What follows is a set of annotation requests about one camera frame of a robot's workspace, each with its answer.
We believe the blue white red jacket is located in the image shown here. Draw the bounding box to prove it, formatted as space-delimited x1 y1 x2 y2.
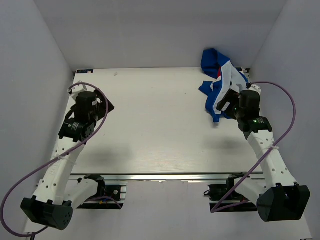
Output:
199 48 249 123

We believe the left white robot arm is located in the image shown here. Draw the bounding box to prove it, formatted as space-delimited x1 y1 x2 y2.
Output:
20 90 115 231

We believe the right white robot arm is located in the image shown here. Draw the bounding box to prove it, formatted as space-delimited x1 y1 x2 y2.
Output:
211 89 311 222

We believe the left blue table label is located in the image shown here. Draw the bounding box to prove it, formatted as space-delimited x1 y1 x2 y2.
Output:
76 69 94 74

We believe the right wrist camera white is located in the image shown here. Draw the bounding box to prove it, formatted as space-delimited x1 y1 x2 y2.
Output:
246 82 262 95

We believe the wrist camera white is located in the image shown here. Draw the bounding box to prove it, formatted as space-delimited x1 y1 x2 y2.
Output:
67 81 88 100
246 82 262 95

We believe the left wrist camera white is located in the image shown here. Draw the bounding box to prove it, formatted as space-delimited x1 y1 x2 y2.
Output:
67 81 88 100

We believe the aluminium front rail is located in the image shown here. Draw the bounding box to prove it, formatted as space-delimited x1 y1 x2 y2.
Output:
37 171 283 187

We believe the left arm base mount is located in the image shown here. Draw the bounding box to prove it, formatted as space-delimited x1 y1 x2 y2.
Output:
77 174 127 210

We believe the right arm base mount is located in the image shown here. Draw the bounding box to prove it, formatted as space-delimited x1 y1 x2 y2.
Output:
203 173 257 213

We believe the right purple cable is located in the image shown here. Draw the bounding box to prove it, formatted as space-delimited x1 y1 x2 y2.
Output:
210 81 297 214

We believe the purple cable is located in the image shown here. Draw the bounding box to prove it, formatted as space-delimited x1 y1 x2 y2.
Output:
210 81 297 214
0 83 110 237

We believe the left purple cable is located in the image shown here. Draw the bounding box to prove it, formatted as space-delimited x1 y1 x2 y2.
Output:
0 83 110 237

